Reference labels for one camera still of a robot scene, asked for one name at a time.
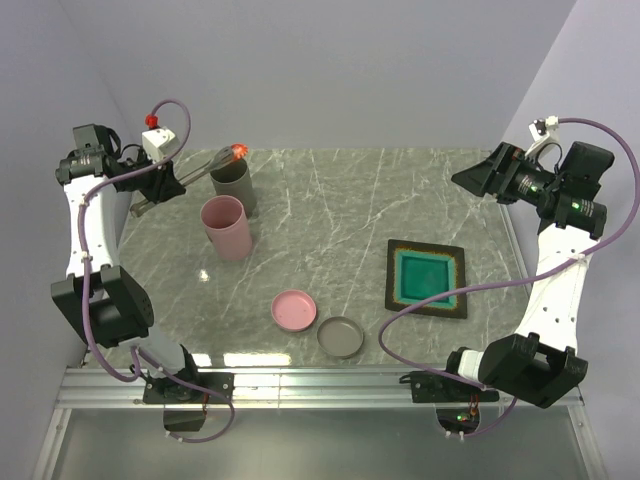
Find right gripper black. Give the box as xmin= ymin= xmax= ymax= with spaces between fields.
xmin=451 ymin=142 xmax=562 ymax=206

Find metal serving tongs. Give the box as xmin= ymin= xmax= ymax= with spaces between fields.
xmin=129 ymin=146 xmax=237 ymax=218

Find red shrimp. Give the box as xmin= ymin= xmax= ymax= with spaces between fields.
xmin=230 ymin=143 xmax=249 ymax=161

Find pink round lid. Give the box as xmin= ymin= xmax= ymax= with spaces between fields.
xmin=271 ymin=289 xmax=317 ymax=332

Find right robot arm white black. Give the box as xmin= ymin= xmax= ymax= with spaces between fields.
xmin=441 ymin=142 xmax=614 ymax=408

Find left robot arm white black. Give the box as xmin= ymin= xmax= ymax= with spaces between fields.
xmin=51 ymin=116 xmax=203 ymax=402

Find pink cylindrical container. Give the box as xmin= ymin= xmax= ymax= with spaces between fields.
xmin=200 ymin=195 xmax=253 ymax=261

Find grey cylindrical container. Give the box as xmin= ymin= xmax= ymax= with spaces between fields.
xmin=209 ymin=159 xmax=257 ymax=217

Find square black teal plate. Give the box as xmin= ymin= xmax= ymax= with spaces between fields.
xmin=385 ymin=239 xmax=466 ymax=312

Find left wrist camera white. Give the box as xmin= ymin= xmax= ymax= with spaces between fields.
xmin=141 ymin=127 xmax=180 ymax=163

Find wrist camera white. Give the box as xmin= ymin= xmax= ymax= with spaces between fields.
xmin=525 ymin=115 xmax=559 ymax=159
xmin=141 ymin=127 xmax=180 ymax=163

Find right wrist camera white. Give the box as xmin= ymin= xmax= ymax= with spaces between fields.
xmin=525 ymin=115 xmax=559 ymax=159

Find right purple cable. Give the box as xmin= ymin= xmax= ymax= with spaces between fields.
xmin=378 ymin=116 xmax=640 ymax=441

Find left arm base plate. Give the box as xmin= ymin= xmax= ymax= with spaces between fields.
xmin=142 ymin=372 xmax=235 ymax=405

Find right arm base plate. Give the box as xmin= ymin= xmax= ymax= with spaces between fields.
xmin=399 ymin=371 xmax=500 ymax=404

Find aluminium front rail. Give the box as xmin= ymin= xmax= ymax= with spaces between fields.
xmin=53 ymin=366 xmax=586 ymax=412

